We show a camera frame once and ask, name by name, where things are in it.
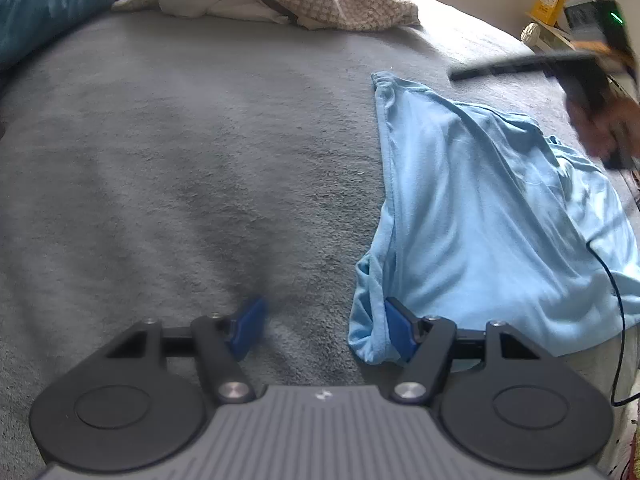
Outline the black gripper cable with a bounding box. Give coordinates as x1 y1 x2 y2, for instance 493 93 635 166
586 240 640 408

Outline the person's right hand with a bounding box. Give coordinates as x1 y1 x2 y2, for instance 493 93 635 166
567 92 640 161

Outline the yellow box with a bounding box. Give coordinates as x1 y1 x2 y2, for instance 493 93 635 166
529 0 567 26

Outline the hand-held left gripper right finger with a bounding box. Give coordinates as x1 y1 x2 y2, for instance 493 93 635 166
385 296 551 403

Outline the white cloth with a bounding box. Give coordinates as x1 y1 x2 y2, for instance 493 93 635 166
157 0 291 25

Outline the blue pillow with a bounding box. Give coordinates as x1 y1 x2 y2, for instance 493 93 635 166
0 0 191 68

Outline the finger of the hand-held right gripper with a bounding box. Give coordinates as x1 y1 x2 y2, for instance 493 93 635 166
449 55 571 81

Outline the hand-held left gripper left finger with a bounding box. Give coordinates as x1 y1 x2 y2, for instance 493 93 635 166
105 296 268 403

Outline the grey bed cover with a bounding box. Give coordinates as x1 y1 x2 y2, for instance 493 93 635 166
0 0 640 480

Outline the light blue t-shirt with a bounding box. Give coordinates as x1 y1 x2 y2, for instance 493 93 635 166
347 71 640 365

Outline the cream desk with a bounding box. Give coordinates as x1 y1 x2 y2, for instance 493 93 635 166
525 10 640 101

